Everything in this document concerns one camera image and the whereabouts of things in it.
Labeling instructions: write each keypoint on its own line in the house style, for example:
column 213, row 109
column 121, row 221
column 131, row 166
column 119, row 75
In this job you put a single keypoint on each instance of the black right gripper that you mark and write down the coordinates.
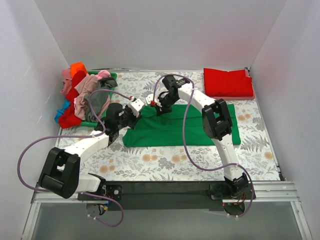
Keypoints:
column 163, row 106

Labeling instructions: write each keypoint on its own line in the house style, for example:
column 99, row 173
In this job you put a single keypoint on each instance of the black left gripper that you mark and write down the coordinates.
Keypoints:
column 130, row 117

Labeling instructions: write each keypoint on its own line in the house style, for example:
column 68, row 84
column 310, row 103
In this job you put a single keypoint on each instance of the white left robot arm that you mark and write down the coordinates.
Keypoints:
column 61, row 171

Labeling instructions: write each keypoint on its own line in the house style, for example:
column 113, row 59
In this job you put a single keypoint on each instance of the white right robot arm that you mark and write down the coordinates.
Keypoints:
column 216, row 122

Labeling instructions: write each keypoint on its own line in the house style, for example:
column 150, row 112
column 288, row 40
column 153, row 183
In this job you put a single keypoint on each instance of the green laundry basket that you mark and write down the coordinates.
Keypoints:
column 85, row 88

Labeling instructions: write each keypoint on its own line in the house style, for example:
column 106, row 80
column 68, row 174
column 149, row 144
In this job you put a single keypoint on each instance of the folded red t shirt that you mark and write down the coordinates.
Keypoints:
column 227, row 82

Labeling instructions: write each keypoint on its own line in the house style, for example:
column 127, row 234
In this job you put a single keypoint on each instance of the crumpled red t shirt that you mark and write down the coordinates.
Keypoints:
column 69, row 119

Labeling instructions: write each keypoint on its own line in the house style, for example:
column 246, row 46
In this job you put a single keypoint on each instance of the blue t shirt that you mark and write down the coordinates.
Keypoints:
column 66, row 104

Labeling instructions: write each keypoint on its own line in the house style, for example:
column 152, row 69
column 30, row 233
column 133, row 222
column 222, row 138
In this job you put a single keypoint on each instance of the orange t shirt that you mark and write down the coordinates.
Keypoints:
column 77, row 67

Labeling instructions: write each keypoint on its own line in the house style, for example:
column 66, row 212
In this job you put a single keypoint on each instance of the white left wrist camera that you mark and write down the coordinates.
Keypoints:
column 136, row 105

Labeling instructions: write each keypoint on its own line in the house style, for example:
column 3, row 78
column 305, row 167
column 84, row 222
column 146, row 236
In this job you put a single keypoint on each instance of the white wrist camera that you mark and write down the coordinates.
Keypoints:
column 151, row 98
column 136, row 105

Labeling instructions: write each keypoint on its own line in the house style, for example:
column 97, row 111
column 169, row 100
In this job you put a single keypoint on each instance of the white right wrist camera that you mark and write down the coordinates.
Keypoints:
column 151, row 98

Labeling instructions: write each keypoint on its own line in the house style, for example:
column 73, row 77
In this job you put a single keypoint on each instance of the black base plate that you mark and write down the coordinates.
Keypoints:
column 172, row 195

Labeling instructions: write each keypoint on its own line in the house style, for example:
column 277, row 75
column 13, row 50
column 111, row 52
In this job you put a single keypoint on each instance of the aluminium frame rail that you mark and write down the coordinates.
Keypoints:
column 274, row 214

